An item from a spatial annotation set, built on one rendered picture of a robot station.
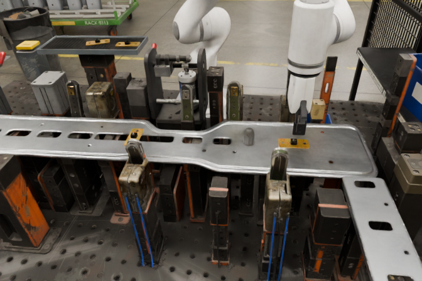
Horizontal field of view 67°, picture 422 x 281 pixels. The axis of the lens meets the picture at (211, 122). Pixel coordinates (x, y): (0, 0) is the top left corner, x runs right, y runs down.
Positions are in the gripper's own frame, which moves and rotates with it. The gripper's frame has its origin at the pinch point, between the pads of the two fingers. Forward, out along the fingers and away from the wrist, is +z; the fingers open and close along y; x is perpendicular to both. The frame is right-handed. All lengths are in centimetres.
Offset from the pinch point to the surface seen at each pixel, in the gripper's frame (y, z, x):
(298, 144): 0.9, 7.4, 1.2
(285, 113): -12.9, 6.2, -1.5
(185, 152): 6.2, 7.7, -30.0
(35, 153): 9, 8, -73
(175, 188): 4.7, 24.1, -34.9
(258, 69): -255, 111, -4
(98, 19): -349, 86, -223
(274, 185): 21.2, 3.0, -6.8
